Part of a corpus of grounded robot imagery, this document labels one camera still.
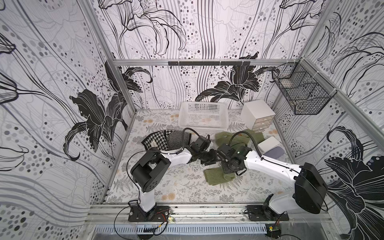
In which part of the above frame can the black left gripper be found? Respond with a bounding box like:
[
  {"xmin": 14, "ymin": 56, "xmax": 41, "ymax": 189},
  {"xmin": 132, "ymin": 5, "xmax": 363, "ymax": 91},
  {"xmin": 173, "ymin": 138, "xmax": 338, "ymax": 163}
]
[{"xmin": 196, "ymin": 147, "xmax": 221, "ymax": 166}]

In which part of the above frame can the green knitted scarf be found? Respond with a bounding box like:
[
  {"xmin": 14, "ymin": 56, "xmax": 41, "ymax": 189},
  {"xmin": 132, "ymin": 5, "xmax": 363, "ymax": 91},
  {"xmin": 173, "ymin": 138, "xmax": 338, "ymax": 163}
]
[
  {"xmin": 215, "ymin": 129, "xmax": 265, "ymax": 150},
  {"xmin": 203, "ymin": 167, "xmax": 237, "ymax": 186}
]

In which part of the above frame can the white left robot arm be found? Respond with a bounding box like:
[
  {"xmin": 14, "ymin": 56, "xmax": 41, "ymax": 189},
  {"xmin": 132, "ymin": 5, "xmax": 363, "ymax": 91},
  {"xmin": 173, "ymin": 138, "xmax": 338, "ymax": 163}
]
[{"xmin": 130, "ymin": 135, "xmax": 219, "ymax": 214}]

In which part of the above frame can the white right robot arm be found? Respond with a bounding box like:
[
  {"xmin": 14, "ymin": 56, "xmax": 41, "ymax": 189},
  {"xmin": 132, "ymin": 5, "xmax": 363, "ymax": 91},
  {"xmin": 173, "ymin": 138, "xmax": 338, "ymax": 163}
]
[{"xmin": 216, "ymin": 144, "xmax": 328, "ymax": 215}]

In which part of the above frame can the black white patterned scarf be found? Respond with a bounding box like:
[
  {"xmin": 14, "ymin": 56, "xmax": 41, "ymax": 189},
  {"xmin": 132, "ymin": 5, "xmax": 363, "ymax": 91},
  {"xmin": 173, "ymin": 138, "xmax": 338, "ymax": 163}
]
[{"xmin": 142, "ymin": 130, "xmax": 192, "ymax": 152}]

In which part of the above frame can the white plastic laundry basket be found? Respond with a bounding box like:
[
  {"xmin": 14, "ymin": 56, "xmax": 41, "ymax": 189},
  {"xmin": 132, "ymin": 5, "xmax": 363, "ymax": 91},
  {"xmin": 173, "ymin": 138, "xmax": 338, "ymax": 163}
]
[{"xmin": 179, "ymin": 102, "xmax": 229, "ymax": 132}]

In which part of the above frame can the white rectangular box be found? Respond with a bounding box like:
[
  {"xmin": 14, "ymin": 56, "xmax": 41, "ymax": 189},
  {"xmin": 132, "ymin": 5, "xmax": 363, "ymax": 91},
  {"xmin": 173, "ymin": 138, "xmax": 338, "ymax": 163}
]
[{"xmin": 258, "ymin": 137, "xmax": 280, "ymax": 154}]

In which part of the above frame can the lavender flat pad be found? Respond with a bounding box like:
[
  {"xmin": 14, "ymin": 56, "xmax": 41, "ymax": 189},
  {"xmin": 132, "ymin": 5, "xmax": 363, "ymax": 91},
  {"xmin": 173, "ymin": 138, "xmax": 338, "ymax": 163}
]
[{"xmin": 264, "ymin": 147, "xmax": 285, "ymax": 160}]

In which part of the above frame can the white mini drawer cabinet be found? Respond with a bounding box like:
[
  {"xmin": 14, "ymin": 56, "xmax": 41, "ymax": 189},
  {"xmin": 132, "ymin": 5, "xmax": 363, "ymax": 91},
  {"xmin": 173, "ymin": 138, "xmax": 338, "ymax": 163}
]
[{"xmin": 241, "ymin": 100, "xmax": 276, "ymax": 131}]

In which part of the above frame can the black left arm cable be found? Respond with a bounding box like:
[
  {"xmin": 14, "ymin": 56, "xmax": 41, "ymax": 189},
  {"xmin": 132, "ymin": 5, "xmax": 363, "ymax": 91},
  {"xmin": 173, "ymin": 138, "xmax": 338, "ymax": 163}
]
[{"xmin": 181, "ymin": 127, "xmax": 202, "ymax": 151}]

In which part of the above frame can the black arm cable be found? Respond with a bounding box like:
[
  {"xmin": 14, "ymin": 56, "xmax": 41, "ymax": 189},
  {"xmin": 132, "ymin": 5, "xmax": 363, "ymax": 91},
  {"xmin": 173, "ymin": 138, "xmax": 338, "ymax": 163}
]
[
  {"xmin": 181, "ymin": 127, "xmax": 202, "ymax": 151},
  {"xmin": 228, "ymin": 130, "xmax": 263, "ymax": 157}
]

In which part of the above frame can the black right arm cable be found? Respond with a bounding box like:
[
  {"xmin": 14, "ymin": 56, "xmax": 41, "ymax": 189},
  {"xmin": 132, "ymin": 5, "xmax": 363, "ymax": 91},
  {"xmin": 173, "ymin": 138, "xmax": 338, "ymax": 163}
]
[{"xmin": 228, "ymin": 130, "xmax": 263, "ymax": 157}]

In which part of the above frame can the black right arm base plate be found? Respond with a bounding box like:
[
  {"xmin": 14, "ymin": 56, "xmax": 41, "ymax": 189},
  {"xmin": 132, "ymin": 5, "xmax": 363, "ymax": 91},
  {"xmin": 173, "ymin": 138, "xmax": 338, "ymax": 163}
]
[{"xmin": 244, "ymin": 205, "xmax": 290, "ymax": 222}]

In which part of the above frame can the white slotted cable duct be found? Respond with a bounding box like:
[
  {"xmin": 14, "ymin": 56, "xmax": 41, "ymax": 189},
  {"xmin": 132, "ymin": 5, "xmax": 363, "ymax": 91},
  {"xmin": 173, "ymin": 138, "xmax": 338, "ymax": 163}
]
[{"xmin": 95, "ymin": 224, "xmax": 267, "ymax": 235}]

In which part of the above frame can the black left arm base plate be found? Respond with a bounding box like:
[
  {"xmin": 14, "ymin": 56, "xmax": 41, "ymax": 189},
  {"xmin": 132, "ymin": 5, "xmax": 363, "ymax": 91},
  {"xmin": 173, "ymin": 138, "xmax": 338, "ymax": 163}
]
[{"xmin": 128, "ymin": 205, "xmax": 171, "ymax": 223}]

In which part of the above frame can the black wire wall basket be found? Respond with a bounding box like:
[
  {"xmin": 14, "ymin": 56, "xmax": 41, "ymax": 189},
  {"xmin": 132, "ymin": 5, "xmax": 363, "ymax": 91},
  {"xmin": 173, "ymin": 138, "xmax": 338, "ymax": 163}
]
[{"xmin": 271, "ymin": 59, "xmax": 338, "ymax": 115}]

